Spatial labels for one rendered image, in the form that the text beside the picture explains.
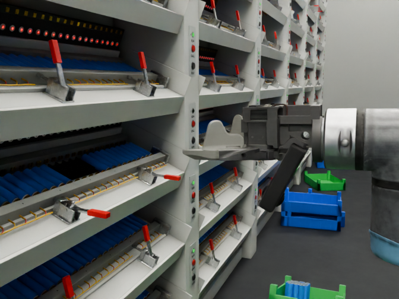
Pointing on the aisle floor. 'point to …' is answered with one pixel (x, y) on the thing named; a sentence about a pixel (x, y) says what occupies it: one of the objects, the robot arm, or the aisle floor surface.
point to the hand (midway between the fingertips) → (199, 149)
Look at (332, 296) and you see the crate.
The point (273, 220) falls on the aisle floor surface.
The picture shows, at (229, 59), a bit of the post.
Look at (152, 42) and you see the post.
